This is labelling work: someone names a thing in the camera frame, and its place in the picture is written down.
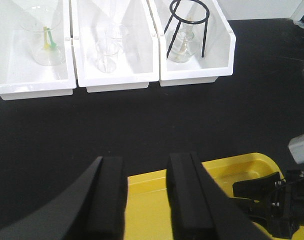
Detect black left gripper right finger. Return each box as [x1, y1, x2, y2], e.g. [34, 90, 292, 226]
[166, 152, 269, 240]

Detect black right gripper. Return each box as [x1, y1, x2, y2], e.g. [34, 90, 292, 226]
[232, 170, 304, 238]

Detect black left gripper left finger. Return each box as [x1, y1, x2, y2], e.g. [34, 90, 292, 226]
[0, 156, 128, 240]

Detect yellow plastic tray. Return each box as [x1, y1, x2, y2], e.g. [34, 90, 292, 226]
[123, 152, 304, 240]

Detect white right storage bin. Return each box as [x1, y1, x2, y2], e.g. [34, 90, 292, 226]
[147, 0, 236, 87]

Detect white storage bin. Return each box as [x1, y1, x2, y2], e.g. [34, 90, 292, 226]
[71, 0, 159, 93]
[0, 0, 76, 101]
[147, 0, 236, 87]

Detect small glass flask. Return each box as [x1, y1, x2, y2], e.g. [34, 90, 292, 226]
[168, 23, 200, 63]

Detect white left storage bin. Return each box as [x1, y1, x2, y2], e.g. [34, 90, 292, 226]
[0, 0, 76, 101]

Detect glass beaker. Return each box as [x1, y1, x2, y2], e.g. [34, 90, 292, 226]
[96, 23, 128, 74]

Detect white middle storage bin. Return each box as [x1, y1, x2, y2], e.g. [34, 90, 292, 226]
[71, 0, 159, 93]

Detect green yellow plastic spoons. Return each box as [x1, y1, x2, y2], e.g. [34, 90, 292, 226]
[43, 26, 57, 50]

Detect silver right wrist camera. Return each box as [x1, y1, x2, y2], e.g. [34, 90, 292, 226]
[288, 133, 304, 164]

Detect black wire tripod stand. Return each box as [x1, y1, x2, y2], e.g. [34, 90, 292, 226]
[163, 0, 210, 58]

